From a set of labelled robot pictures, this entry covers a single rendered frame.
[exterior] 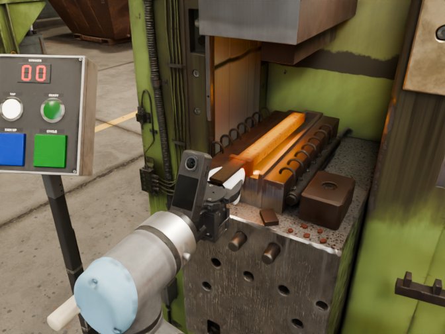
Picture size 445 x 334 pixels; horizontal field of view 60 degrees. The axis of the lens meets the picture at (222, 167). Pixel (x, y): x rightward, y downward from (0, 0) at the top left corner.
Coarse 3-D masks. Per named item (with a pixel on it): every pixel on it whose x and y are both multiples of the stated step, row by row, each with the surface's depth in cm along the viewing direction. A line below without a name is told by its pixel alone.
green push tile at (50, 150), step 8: (40, 136) 90; (48, 136) 90; (56, 136) 89; (64, 136) 89; (40, 144) 90; (48, 144) 90; (56, 144) 89; (64, 144) 89; (40, 152) 90; (48, 152) 90; (56, 152) 89; (64, 152) 89; (40, 160) 90; (48, 160) 89; (56, 160) 89; (64, 160) 89
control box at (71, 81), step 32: (0, 64) 92; (32, 64) 91; (64, 64) 90; (96, 64) 97; (0, 96) 92; (32, 96) 91; (64, 96) 90; (96, 96) 98; (0, 128) 91; (32, 128) 91; (64, 128) 90; (32, 160) 91
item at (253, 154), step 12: (288, 120) 97; (300, 120) 99; (276, 132) 90; (288, 132) 93; (252, 144) 84; (264, 144) 84; (276, 144) 88; (240, 156) 77; (252, 156) 78; (264, 156) 83; (228, 168) 73; (240, 168) 74; (252, 168) 76; (216, 180) 69
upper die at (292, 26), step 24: (216, 0) 71; (240, 0) 68; (264, 0) 66; (288, 0) 64; (312, 0) 68; (336, 0) 81; (216, 24) 73; (240, 24) 70; (264, 24) 68; (288, 24) 66; (312, 24) 71; (336, 24) 85
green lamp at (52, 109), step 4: (48, 104) 90; (52, 104) 90; (56, 104) 90; (44, 108) 90; (48, 108) 90; (52, 108) 90; (56, 108) 90; (60, 108) 90; (44, 112) 90; (48, 112) 90; (52, 112) 90; (56, 112) 90; (60, 112) 90; (48, 116) 90; (52, 116) 90; (56, 116) 90
